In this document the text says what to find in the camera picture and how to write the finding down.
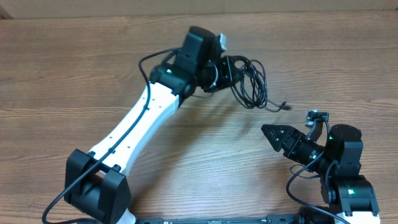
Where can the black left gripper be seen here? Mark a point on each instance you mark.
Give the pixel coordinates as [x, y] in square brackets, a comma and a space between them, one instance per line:
[226, 73]

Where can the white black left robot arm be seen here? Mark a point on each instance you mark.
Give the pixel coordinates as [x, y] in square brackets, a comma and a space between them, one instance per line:
[96, 181]

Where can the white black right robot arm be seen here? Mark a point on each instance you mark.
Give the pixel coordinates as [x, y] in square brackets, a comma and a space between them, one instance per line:
[333, 152]

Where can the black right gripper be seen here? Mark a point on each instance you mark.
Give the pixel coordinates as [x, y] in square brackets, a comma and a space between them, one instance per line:
[294, 144]

